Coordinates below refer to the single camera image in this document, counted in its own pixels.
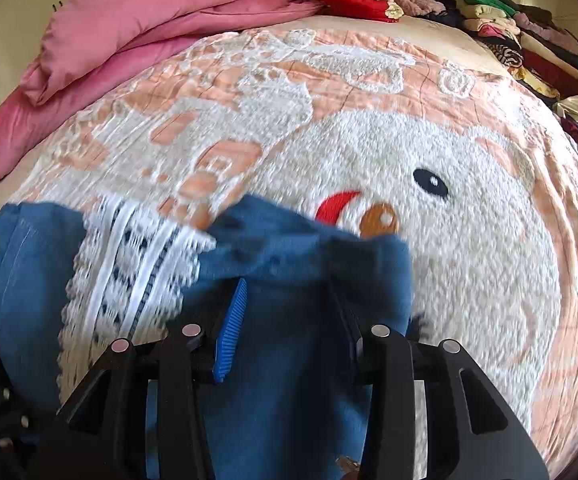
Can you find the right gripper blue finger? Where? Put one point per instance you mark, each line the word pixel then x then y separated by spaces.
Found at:
pixel 227 336

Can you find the pink folded duvet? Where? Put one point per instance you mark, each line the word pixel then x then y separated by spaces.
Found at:
pixel 92 46

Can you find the blue denim pants lace hem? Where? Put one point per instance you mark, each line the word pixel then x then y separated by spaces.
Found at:
pixel 71 284

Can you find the stack of folded clothes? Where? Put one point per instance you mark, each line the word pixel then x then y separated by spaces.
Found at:
pixel 540 55

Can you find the right hand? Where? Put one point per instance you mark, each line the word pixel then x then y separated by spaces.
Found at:
pixel 349 468

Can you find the mauve fuzzy garment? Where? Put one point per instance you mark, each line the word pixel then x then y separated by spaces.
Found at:
pixel 420 7

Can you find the peach white bear bedspread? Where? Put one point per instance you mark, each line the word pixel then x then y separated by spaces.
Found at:
pixel 407 129

